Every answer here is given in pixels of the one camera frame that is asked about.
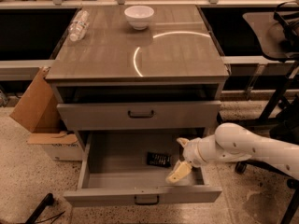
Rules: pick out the black rxbar chocolate bar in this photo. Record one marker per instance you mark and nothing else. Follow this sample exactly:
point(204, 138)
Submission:
point(160, 160)

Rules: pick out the clear plastic water bottle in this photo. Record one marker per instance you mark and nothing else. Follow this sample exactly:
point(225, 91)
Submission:
point(78, 26)

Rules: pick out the white ceramic bowl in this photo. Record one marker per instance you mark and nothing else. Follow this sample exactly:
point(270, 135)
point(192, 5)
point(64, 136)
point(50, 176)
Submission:
point(139, 17)

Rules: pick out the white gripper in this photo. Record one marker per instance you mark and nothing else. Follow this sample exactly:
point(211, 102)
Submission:
point(192, 152)

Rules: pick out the grey drawer cabinet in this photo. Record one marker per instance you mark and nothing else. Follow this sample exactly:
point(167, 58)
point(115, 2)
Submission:
point(173, 60)

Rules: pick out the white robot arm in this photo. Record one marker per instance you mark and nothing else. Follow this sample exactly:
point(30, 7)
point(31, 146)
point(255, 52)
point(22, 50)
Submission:
point(231, 142)

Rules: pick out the black stand leg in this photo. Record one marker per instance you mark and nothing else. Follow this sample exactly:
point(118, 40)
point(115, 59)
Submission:
point(47, 201)

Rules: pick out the open middle drawer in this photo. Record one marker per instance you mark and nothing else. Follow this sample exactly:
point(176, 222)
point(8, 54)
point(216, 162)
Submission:
point(114, 171)

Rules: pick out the brown cardboard sheet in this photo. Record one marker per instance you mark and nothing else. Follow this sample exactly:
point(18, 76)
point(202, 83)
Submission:
point(36, 110)

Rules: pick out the white cardboard box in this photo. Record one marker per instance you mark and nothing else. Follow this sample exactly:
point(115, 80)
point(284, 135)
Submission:
point(59, 146)

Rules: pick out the closed top drawer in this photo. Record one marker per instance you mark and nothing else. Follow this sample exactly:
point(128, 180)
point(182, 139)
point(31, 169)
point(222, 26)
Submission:
point(137, 116)

